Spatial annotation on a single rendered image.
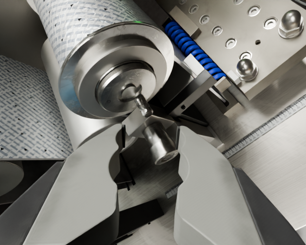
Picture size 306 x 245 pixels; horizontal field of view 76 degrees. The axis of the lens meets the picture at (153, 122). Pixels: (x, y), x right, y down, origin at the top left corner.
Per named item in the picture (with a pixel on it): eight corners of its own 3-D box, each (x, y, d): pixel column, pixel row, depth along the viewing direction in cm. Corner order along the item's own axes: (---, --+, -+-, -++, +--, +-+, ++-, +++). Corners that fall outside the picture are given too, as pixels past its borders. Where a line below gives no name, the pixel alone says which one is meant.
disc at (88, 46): (125, 125, 33) (32, 109, 21) (124, 123, 33) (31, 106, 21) (192, 60, 28) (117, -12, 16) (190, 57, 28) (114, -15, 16)
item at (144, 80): (136, 55, 19) (166, 84, 26) (127, 43, 20) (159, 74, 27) (85, 102, 21) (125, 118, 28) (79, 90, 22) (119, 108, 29)
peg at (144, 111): (154, 109, 24) (153, 115, 25) (143, 93, 25) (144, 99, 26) (143, 113, 23) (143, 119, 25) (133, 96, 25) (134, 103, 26)
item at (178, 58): (213, 93, 41) (171, 58, 26) (160, 30, 52) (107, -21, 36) (215, 91, 41) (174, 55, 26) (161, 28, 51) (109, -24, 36)
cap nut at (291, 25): (288, 43, 34) (289, 29, 30) (273, 31, 36) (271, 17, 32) (309, 26, 33) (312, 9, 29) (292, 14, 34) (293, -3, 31)
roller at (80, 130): (113, 161, 42) (60, 163, 32) (77, 80, 53) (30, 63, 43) (152, 126, 37) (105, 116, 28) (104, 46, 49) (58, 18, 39)
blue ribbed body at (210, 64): (215, 90, 42) (211, 85, 40) (166, 33, 52) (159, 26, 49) (229, 78, 41) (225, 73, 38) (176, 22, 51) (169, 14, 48)
